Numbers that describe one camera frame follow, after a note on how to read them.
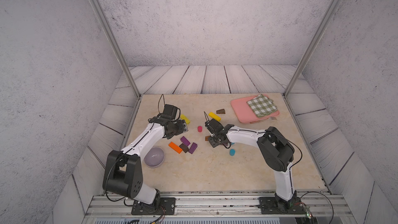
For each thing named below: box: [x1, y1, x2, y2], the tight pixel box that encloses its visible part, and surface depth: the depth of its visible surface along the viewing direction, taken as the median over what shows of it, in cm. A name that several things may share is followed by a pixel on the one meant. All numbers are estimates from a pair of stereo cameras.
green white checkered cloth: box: [246, 93, 279, 118], surface depth 114 cm
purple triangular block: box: [180, 135, 191, 147], surface depth 98 cm
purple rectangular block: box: [188, 142, 198, 154], surface depth 94 cm
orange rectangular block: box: [168, 141, 183, 154], surface depth 95 cm
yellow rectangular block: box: [208, 112, 222, 122], surface depth 110 cm
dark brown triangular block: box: [216, 108, 226, 115], surface depth 113 cm
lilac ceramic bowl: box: [144, 146, 165, 168], surface depth 86 cm
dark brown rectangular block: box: [178, 143, 190, 153], surface depth 95 cm
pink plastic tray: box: [230, 93, 280, 124], surface depth 113 cm
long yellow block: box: [180, 114, 191, 125], surface depth 109 cm
